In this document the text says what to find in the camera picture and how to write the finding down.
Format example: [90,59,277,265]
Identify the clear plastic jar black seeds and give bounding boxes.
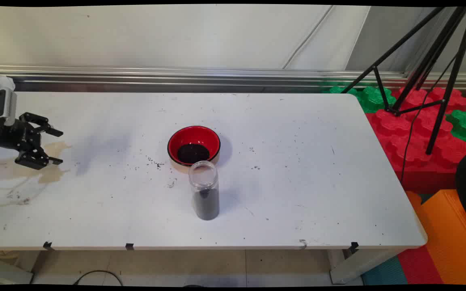
[188,161,220,221]

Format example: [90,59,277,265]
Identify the green foam building block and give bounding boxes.
[324,85,397,114]
[445,109,466,151]

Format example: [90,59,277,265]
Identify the teal floor mat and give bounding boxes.
[362,255,410,286]

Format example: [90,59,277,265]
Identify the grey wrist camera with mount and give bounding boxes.
[0,90,17,127]

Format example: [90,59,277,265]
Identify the black floor cable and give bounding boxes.
[73,270,124,286]

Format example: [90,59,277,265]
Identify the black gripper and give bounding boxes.
[0,112,64,171]

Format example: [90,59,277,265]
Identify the red and black bowl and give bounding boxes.
[167,126,221,167]

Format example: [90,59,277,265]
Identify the red floor mat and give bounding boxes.
[397,245,445,285]

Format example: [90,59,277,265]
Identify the black tripod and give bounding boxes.
[340,6,466,156]

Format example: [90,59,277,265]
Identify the white table leg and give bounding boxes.
[0,255,36,285]
[329,248,404,285]

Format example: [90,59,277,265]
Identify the orange foam block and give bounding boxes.
[405,189,466,286]

